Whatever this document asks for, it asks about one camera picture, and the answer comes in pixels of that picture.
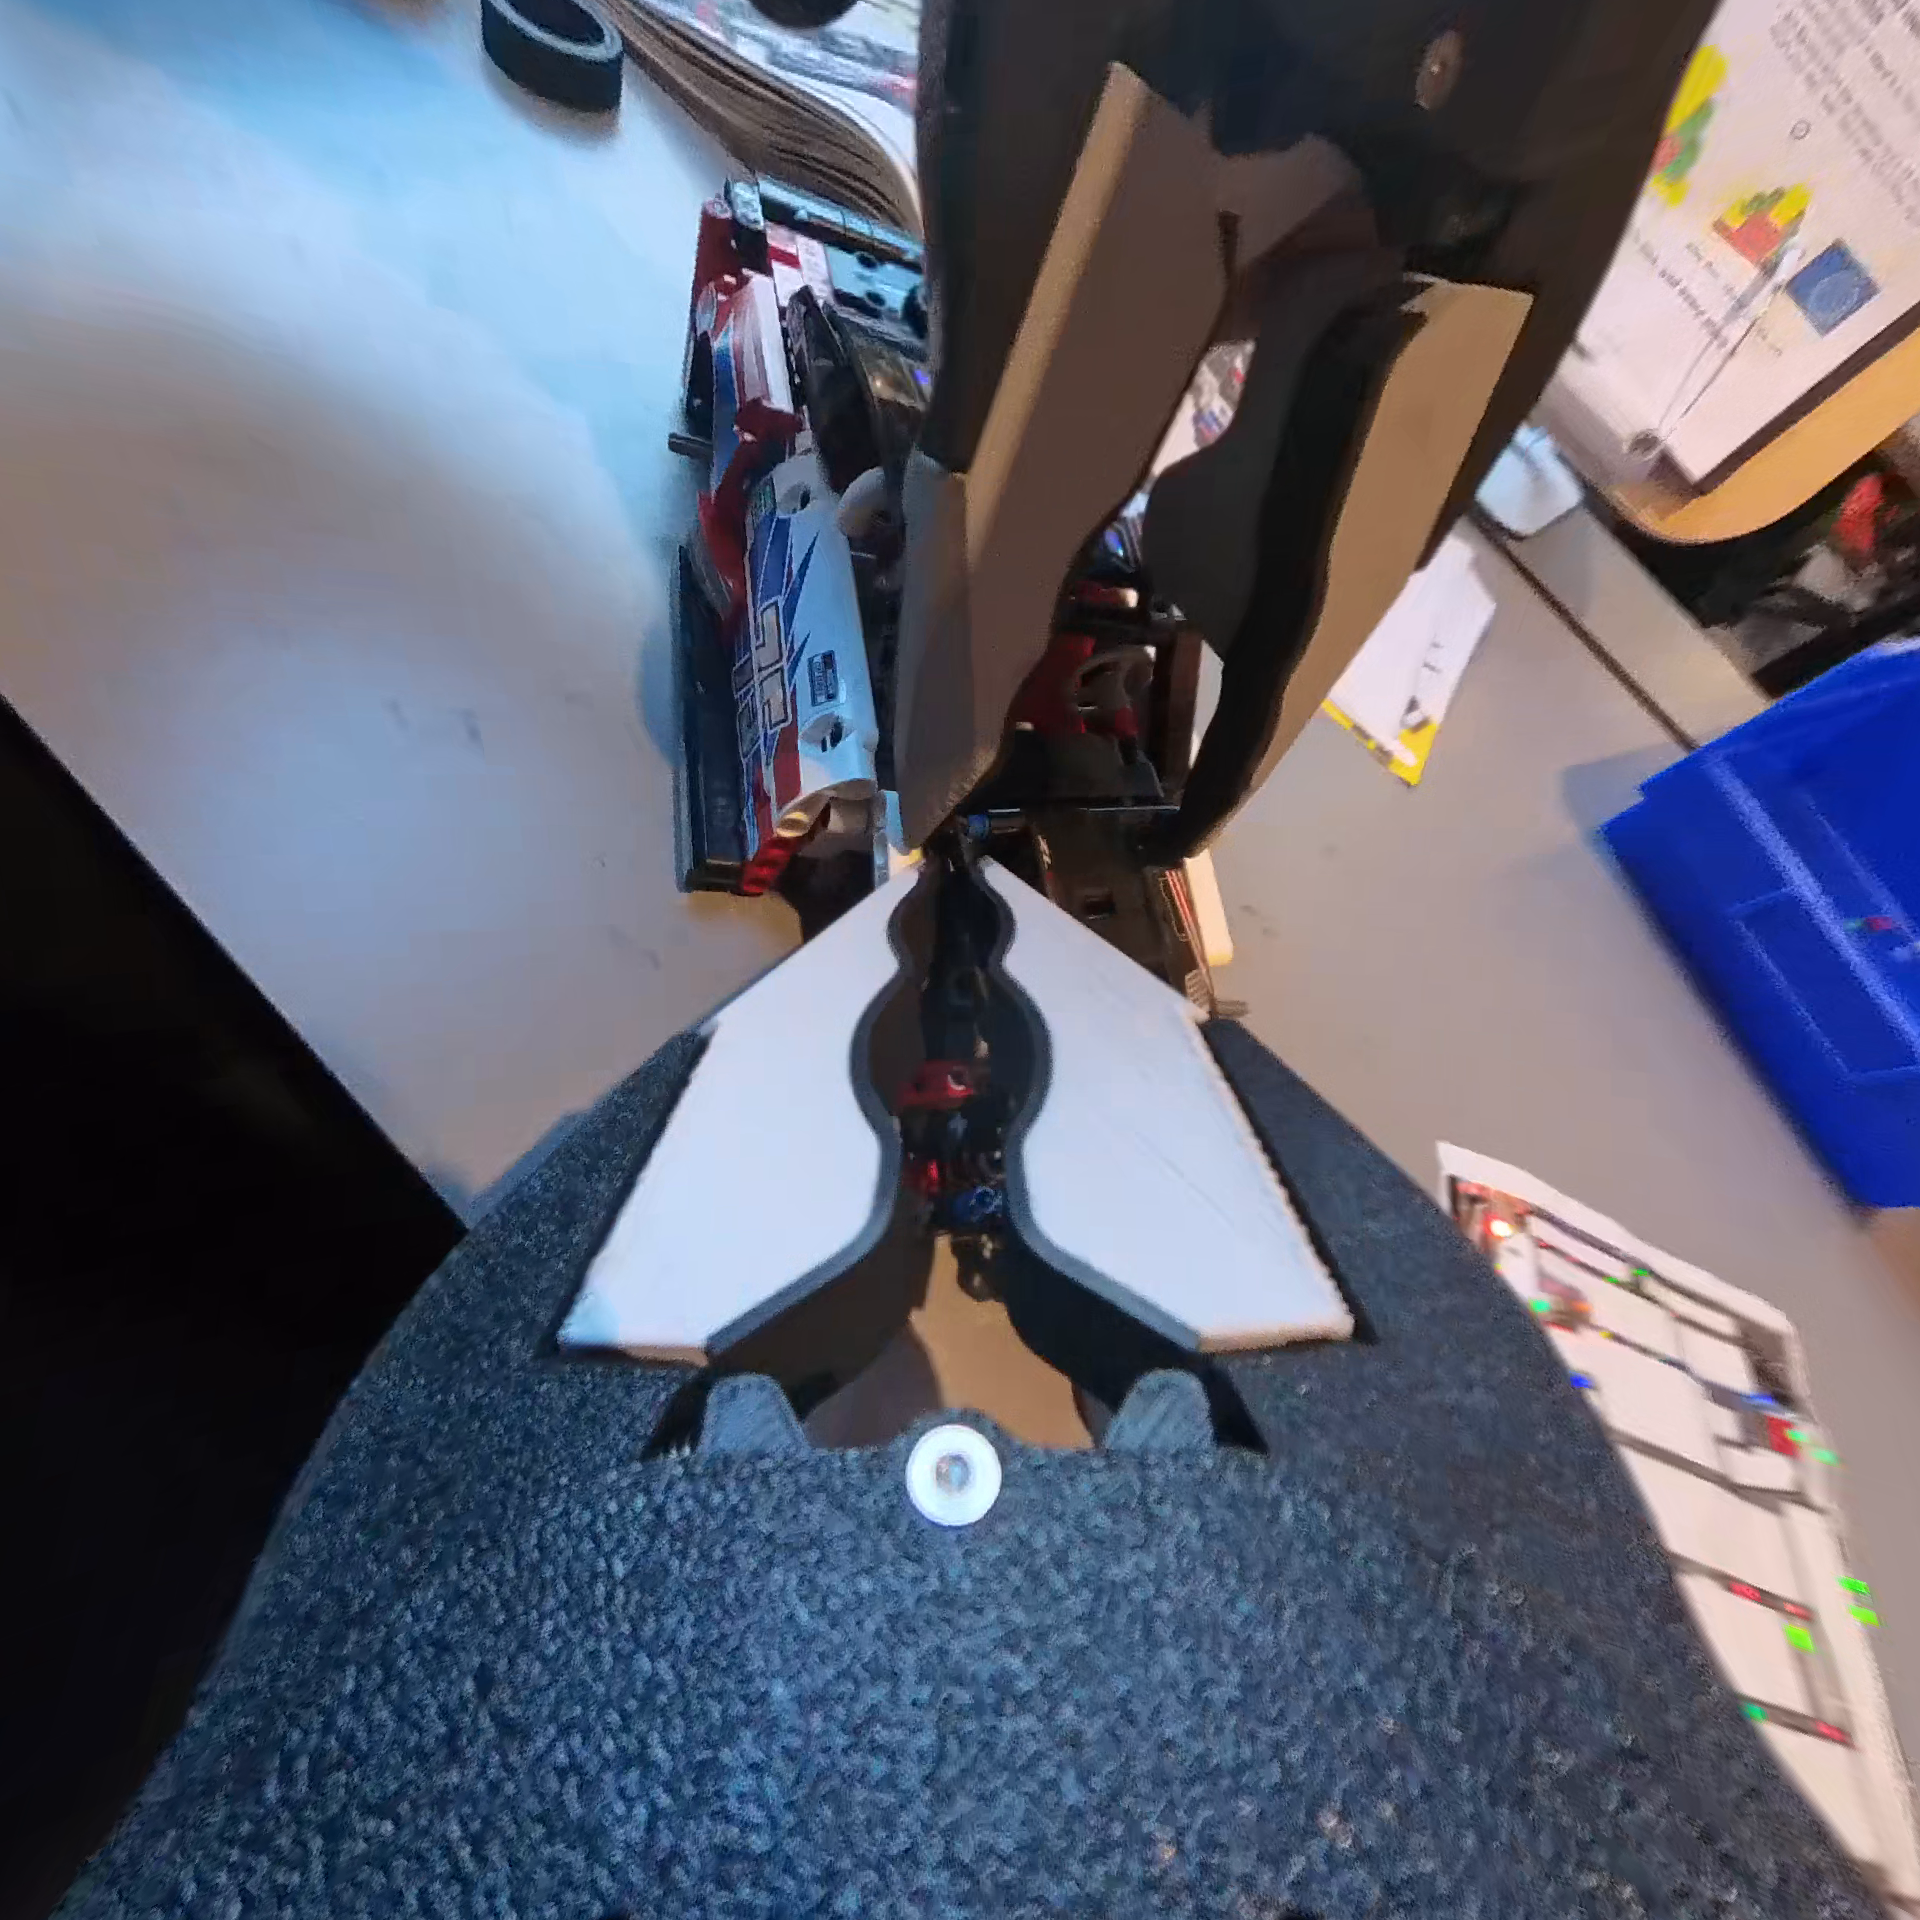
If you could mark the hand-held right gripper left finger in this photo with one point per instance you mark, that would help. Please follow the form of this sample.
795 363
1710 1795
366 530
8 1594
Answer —
721 1184

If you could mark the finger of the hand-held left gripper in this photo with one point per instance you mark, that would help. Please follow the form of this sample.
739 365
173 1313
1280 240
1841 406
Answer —
1394 450
1021 450

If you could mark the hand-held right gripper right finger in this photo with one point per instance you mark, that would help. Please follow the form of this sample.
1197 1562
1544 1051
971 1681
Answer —
1185 1184

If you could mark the red white toy race car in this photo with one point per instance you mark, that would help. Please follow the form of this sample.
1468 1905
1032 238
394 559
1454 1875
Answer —
780 601

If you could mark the task sheet on stand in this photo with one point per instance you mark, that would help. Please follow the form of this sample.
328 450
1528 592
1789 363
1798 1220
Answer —
1800 465

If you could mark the white board stand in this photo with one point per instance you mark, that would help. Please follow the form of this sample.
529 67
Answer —
1530 480

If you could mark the printed brick instruction sheet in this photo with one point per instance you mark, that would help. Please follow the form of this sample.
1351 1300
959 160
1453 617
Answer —
1771 225

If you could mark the open toy instruction booklet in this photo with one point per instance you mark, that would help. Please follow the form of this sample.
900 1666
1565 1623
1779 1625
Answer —
780 120

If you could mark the holographic sticker sheet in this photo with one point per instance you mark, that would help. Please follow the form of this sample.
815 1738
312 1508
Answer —
1650 1394

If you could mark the person's black pants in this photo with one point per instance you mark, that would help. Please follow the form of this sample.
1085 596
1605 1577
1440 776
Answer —
151 1200

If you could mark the blue plastic bin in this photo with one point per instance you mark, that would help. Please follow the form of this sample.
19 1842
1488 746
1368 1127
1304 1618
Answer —
1771 930

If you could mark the black toy tire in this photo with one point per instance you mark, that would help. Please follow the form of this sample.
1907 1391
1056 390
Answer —
548 53

